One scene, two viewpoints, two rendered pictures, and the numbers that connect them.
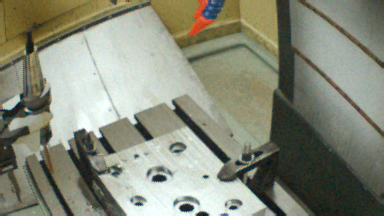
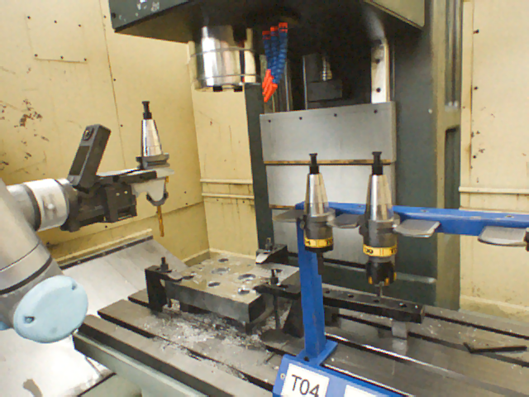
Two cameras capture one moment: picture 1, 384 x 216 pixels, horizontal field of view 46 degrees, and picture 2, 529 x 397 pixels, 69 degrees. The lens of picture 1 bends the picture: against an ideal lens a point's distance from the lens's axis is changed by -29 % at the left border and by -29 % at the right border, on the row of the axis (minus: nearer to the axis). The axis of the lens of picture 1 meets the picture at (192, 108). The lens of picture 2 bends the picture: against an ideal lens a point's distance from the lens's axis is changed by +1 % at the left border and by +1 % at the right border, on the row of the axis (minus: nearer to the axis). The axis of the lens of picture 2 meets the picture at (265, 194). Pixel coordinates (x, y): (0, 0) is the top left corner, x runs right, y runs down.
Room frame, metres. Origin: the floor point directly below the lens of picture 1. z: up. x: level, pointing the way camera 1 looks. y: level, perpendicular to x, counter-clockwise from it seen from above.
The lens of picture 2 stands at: (-0.18, 0.33, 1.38)
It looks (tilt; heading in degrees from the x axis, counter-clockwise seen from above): 10 degrees down; 337
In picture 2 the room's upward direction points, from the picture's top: 5 degrees counter-clockwise
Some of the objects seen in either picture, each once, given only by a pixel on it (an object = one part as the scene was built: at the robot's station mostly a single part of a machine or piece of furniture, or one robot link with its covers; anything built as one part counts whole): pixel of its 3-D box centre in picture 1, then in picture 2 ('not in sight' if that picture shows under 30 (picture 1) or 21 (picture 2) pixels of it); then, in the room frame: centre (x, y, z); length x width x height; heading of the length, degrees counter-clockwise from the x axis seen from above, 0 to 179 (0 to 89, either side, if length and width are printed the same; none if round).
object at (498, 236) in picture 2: not in sight; (503, 236); (0.14, -0.14, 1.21); 0.07 x 0.05 x 0.01; 119
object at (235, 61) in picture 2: not in sight; (225, 61); (0.70, 0.02, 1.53); 0.16 x 0.16 x 0.12
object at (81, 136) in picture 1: (91, 159); (164, 282); (0.86, 0.21, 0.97); 0.13 x 0.03 x 0.15; 29
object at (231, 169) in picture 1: (248, 170); (271, 261); (0.82, -0.10, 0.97); 0.13 x 0.03 x 0.15; 119
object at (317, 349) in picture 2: not in sight; (311, 288); (0.46, -0.03, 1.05); 0.10 x 0.05 x 0.30; 119
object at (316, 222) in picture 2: not in sight; (317, 218); (0.38, -0.01, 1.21); 0.06 x 0.06 x 0.03
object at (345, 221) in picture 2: not in sight; (346, 222); (0.33, -0.03, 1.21); 0.07 x 0.05 x 0.01; 119
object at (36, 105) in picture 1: (34, 95); (153, 161); (0.60, 0.23, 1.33); 0.06 x 0.06 x 0.03
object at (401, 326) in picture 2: not in sight; (364, 311); (0.50, -0.19, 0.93); 0.26 x 0.05 x 0.06; 34
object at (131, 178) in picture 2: (9, 132); (131, 178); (0.54, 0.28, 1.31); 0.09 x 0.05 x 0.02; 106
